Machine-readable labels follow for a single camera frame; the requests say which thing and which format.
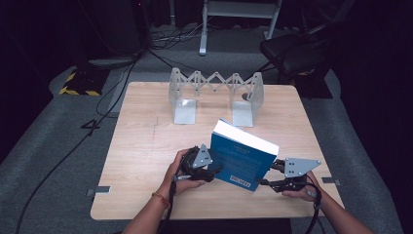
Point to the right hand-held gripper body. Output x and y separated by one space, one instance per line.
297 169

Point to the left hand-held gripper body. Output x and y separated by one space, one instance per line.
195 164

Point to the blue book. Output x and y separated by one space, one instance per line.
242 159

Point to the person's right hand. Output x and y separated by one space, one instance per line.
310 193

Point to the person's left hand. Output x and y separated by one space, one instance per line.
172 185

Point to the grey expandable metal bookend rack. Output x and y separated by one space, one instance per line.
185 110

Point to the black chair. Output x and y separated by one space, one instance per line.
292 52

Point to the yellow black striped base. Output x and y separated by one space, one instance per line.
82 85

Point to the dark equipment stand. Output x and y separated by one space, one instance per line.
107 32

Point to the white metal stand frame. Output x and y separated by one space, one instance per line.
203 35

